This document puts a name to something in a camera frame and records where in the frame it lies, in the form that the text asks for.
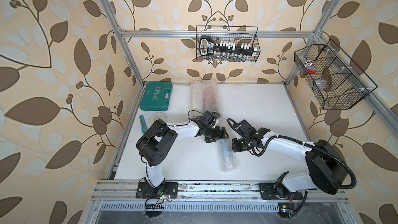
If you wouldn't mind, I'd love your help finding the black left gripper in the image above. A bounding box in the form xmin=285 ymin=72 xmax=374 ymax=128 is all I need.
xmin=204 ymin=125 xmax=231 ymax=142

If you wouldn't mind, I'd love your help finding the bubble wrap sheet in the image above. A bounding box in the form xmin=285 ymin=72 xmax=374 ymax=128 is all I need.
xmin=216 ymin=118 xmax=237 ymax=173

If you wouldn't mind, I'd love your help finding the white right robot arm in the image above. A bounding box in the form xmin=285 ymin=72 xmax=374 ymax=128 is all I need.
xmin=227 ymin=118 xmax=357 ymax=199

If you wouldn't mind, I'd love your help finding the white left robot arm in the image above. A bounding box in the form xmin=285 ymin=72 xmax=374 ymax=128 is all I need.
xmin=136 ymin=111 xmax=229 ymax=188

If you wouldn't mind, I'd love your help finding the bubble wrapped red vase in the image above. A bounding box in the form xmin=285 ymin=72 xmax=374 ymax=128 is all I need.
xmin=203 ymin=80 xmax=219 ymax=113

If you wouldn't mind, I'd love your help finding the clear bubble wrap roll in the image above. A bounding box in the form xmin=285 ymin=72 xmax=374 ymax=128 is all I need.
xmin=190 ymin=81 xmax=204 ymax=118

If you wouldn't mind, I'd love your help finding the clear tape roll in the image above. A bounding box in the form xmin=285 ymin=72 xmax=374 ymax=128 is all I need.
xmin=148 ymin=112 xmax=167 ymax=125

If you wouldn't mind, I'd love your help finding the green plastic tool case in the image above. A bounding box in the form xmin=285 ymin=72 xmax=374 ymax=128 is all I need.
xmin=140 ymin=82 xmax=173 ymax=112

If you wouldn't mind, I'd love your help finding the black socket tool set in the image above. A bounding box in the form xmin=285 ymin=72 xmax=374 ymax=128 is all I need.
xmin=196 ymin=35 xmax=261 ymax=57

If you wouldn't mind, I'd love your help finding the red item in basket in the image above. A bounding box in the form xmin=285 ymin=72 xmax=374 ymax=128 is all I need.
xmin=303 ymin=61 xmax=318 ymax=75

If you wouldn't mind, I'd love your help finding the black wire basket back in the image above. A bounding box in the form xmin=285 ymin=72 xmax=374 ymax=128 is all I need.
xmin=196 ymin=25 xmax=261 ymax=63

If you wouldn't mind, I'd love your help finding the black wire basket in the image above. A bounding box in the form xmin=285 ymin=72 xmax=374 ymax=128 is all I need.
xmin=196 ymin=25 xmax=261 ymax=63
xmin=294 ymin=39 xmax=377 ymax=110

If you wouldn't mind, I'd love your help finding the black wire basket right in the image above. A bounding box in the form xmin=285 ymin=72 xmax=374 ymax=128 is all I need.
xmin=294 ymin=39 xmax=377 ymax=110

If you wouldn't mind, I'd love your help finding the black corrugated cable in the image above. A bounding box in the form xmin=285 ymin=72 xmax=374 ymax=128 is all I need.
xmin=226 ymin=118 xmax=357 ymax=190

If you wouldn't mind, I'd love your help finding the aluminium frame rail base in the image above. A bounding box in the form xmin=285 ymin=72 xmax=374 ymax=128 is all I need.
xmin=83 ymin=179 xmax=358 ymax=224

